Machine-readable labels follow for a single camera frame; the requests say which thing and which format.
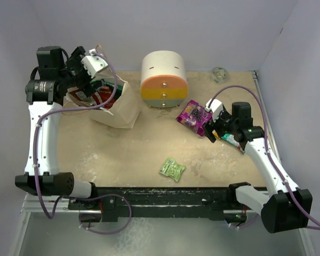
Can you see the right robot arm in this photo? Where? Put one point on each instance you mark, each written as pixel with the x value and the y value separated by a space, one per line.
pixel 282 207

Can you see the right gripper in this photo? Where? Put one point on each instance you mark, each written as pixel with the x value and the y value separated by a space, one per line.
pixel 208 127

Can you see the aluminium rail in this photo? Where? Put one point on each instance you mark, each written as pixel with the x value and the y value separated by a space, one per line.
pixel 31 204

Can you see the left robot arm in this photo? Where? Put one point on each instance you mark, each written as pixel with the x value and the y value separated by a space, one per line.
pixel 49 82

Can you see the light green snack packet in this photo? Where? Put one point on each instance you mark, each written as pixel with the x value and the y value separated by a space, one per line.
pixel 172 169

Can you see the purple candy bag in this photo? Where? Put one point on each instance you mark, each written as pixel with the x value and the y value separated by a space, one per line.
pixel 194 116

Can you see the white paper bag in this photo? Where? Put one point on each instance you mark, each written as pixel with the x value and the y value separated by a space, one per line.
pixel 123 109

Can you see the black metal base frame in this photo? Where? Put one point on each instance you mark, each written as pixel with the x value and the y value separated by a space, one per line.
pixel 213 203

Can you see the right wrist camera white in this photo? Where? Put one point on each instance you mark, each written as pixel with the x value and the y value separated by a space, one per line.
pixel 215 107

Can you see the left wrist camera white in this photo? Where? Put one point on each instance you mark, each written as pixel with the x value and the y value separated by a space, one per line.
pixel 93 63

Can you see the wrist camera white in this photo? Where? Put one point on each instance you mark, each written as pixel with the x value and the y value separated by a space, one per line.
pixel 93 63
pixel 215 107

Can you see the clear tape roll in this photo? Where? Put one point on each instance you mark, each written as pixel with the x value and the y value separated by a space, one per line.
pixel 219 75

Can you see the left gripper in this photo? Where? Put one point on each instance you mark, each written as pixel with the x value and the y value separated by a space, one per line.
pixel 76 61

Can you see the red Doritos chip bag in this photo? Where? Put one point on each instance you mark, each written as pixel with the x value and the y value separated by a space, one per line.
pixel 78 96

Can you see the round three-drawer cabinet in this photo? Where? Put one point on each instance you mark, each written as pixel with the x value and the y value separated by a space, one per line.
pixel 163 79

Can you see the teal snack packet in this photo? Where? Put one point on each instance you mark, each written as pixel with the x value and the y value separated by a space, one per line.
pixel 231 140

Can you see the yellow snack bar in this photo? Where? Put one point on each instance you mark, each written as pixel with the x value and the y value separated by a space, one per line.
pixel 215 134

